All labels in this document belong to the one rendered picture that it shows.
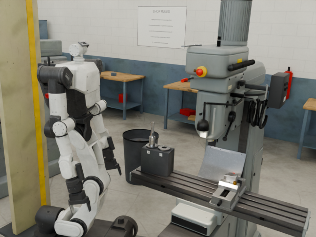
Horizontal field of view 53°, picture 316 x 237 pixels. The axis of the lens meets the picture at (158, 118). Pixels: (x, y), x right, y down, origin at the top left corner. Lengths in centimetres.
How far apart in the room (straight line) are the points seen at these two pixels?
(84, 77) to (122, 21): 586
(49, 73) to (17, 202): 183
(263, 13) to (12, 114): 467
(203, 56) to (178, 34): 506
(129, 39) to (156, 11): 94
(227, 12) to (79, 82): 102
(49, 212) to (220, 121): 131
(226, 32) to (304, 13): 406
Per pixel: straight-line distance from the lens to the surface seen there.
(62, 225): 230
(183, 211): 219
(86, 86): 184
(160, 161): 233
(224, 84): 188
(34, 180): 336
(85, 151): 198
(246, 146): 247
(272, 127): 641
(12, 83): 298
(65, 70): 173
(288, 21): 617
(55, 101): 175
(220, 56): 178
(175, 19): 690
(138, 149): 395
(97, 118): 219
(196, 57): 183
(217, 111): 197
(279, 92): 214
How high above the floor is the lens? 200
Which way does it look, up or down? 16 degrees down
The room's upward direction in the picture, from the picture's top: 2 degrees clockwise
